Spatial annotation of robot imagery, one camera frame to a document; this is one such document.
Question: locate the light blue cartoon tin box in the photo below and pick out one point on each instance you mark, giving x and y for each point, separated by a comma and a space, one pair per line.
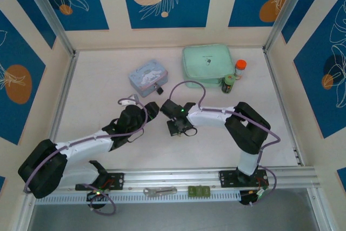
147, 75

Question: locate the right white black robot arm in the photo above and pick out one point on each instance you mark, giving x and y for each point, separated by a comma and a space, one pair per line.
211, 118

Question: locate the mint green zipper pouch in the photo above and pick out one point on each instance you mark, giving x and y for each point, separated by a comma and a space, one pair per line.
206, 62

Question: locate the silver metal wrench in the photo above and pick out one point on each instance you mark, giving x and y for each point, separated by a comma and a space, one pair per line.
159, 191

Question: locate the orange lid small bottle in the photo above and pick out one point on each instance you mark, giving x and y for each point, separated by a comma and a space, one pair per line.
240, 70

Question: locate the black left base electronics board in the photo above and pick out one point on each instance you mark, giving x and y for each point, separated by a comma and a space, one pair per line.
93, 196

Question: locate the black base electronics board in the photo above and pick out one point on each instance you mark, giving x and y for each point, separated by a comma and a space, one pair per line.
246, 200
93, 196

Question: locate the black right base electronics board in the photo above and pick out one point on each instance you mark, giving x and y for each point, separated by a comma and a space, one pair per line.
246, 200

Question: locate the aluminium mounting rail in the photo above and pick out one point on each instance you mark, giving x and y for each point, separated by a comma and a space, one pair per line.
167, 178

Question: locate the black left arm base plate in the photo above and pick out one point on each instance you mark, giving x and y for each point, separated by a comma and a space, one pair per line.
119, 181

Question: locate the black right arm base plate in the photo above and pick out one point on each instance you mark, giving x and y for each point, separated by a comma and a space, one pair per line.
227, 179

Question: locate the aluminium table side rail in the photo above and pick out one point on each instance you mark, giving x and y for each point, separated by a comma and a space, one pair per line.
65, 93
281, 101

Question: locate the aluminium frame post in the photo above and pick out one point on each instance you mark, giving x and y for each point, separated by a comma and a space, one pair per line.
286, 9
48, 9

